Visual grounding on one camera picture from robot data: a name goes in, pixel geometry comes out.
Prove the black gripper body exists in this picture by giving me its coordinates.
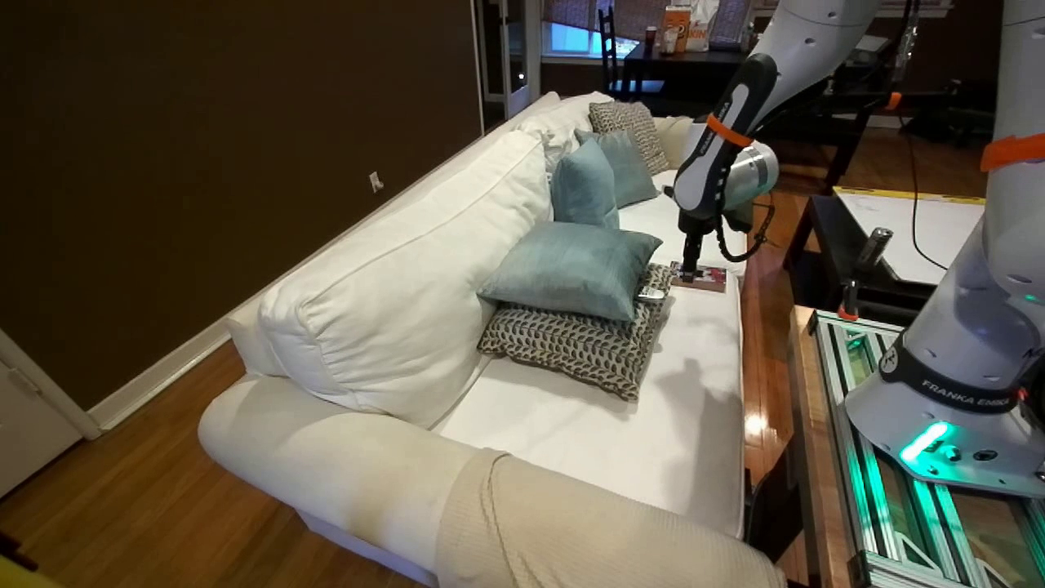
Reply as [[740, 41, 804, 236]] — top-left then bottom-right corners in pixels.
[[676, 211, 726, 263]]

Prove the flat teal blue pillow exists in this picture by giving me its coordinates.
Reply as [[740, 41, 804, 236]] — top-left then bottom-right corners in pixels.
[[477, 218, 666, 327]]

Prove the upright teal blue pillow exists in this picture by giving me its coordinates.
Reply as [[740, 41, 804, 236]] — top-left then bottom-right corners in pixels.
[[544, 137, 624, 232]]

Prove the grey patterned pillow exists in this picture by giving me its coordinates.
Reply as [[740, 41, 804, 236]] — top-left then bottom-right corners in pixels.
[[586, 97, 673, 176]]

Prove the leaf patterned cream pillow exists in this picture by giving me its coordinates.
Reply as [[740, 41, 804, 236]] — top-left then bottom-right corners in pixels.
[[472, 266, 679, 404]]

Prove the white sofa seat cushion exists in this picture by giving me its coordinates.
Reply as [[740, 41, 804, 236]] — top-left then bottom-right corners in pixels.
[[431, 167, 750, 544]]

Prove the small white back cushion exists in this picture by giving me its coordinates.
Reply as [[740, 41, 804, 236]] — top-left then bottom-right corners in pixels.
[[515, 88, 614, 150]]

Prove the large white back cushion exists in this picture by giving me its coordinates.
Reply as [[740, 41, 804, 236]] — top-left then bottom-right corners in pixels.
[[256, 128, 555, 431]]

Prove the small red patterned object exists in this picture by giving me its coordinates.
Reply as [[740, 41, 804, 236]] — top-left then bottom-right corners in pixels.
[[673, 266, 733, 293]]

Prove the black metal stand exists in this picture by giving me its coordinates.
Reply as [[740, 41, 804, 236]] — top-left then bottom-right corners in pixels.
[[782, 95, 952, 323]]

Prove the dark dining table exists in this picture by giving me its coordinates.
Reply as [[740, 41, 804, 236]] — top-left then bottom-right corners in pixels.
[[592, 4, 770, 119]]

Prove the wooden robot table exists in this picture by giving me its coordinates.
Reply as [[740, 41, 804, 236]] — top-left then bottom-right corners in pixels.
[[787, 300, 876, 588]]

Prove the white floor mat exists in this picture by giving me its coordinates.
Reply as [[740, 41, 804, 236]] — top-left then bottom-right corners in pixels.
[[833, 186, 991, 287]]

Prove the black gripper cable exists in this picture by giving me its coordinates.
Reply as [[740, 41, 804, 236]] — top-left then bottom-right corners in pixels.
[[711, 194, 777, 266]]

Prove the aluminium extrusion robot base frame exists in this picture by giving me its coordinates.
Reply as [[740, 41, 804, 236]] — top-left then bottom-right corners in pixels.
[[814, 306, 1045, 588]]

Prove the white sofa frame with armrests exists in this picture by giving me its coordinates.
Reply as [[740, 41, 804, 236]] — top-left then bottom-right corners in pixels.
[[197, 88, 791, 588]]

